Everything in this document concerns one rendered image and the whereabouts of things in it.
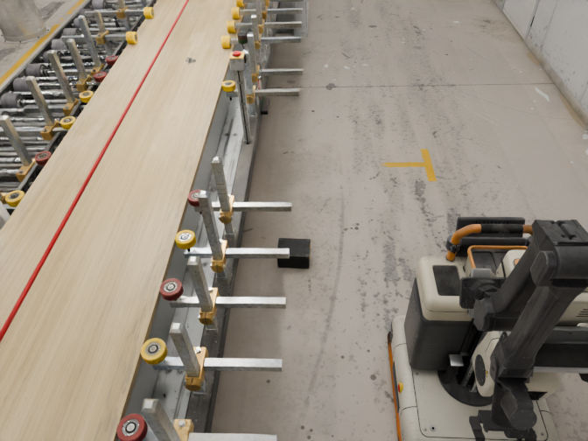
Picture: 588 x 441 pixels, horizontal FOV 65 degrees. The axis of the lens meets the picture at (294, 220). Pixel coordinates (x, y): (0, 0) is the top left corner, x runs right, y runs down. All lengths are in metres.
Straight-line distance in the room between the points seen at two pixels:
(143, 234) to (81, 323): 0.43
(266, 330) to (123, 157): 1.19
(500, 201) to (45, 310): 2.87
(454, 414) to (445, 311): 0.53
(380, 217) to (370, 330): 0.90
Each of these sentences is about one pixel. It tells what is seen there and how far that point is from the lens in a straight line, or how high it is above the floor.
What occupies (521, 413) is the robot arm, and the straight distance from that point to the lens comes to 1.20.
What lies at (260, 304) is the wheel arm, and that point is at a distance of 1.74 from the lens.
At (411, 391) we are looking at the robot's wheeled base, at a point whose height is 0.28.
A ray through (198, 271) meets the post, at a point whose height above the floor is 1.06.
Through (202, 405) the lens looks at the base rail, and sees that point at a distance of 1.72.
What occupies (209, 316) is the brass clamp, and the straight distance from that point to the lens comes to 1.73.
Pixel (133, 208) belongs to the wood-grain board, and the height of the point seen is 0.90.
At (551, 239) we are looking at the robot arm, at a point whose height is 1.62.
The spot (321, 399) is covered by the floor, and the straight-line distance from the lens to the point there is 2.45.
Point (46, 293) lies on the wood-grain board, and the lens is 1.93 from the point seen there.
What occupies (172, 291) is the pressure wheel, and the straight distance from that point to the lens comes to 1.73.
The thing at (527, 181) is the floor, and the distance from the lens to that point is 3.80.
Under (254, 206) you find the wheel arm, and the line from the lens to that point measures 2.06.
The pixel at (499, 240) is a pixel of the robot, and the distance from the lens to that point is 1.96.
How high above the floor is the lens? 2.24
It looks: 45 degrees down
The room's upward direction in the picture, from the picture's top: 3 degrees counter-clockwise
